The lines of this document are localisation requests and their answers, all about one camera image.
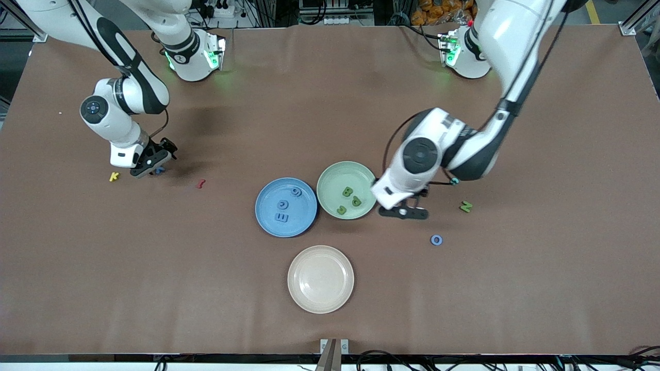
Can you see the blue plate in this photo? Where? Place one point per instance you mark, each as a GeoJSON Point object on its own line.
{"type": "Point", "coordinates": [299, 216]}

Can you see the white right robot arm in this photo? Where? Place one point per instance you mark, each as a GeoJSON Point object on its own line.
{"type": "Point", "coordinates": [118, 134]}

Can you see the beige plate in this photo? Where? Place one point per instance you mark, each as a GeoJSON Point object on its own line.
{"type": "Point", "coordinates": [320, 279]}

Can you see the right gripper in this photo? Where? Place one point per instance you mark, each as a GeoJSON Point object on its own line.
{"type": "Point", "coordinates": [161, 150]}

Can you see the white power strip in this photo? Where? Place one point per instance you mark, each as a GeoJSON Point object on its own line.
{"type": "Point", "coordinates": [340, 20]}

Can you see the blue foam letter c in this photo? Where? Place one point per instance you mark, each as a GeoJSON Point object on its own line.
{"type": "Point", "coordinates": [279, 205]}

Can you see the brown table mat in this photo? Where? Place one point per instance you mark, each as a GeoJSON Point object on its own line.
{"type": "Point", "coordinates": [330, 129]}

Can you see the metal table bracket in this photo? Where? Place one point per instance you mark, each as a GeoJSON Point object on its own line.
{"type": "Point", "coordinates": [334, 355]}

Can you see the green foam letter N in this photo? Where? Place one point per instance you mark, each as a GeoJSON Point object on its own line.
{"type": "Point", "coordinates": [466, 206]}

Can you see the aluminium frame post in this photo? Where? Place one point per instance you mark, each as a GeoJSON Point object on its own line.
{"type": "Point", "coordinates": [626, 28]}
{"type": "Point", "coordinates": [40, 37]}

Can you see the green foam letter B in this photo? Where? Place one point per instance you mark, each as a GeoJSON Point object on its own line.
{"type": "Point", "coordinates": [347, 192]}

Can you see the blue foam letter o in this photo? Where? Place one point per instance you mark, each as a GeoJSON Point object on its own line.
{"type": "Point", "coordinates": [432, 240]}

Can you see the blue foam letter g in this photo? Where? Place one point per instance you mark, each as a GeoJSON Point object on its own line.
{"type": "Point", "coordinates": [297, 192]}

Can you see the orange bag pile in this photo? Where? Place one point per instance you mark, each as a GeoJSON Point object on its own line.
{"type": "Point", "coordinates": [433, 13]}

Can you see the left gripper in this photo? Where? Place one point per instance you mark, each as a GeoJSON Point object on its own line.
{"type": "Point", "coordinates": [423, 192]}

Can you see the green plate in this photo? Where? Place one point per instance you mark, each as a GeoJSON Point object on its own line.
{"type": "Point", "coordinates": [335, 180]}

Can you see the blue foam letter m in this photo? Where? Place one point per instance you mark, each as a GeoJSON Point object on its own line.
{"type": "Point", "coordinates": [281, 218]}

